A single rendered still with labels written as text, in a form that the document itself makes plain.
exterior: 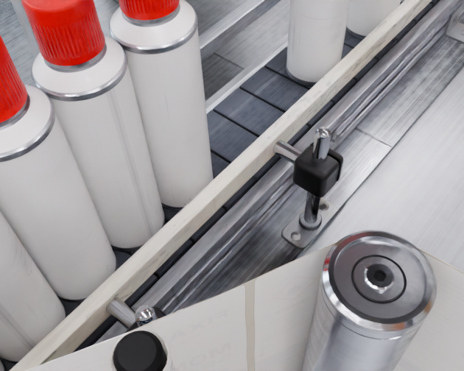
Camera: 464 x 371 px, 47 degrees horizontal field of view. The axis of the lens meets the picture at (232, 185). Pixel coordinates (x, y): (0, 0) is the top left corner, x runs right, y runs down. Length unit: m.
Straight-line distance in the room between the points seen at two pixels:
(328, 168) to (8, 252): 0.23
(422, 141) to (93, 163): 0.28
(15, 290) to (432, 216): 0.30
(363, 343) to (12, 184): 0.19
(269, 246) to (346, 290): 0.28
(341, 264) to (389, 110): 0.40
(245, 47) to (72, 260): 0.37
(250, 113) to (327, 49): 0.09
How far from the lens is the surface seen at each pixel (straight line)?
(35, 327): 0.36
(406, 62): 0.61
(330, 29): 0.48
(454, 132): 0.51
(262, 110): 0.50
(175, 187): 0.40
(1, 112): 0.27
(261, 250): 0.46
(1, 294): 0.32
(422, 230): 0.43
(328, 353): 0.22
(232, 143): 0.47
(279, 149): 0.43
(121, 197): 0.36
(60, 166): 0.30
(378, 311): 0.18
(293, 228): 0.47
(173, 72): 0.32
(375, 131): 0.56
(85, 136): 0.32
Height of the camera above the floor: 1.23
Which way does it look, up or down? 53 degrees down
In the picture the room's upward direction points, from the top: 3 degrees counter-clockwise
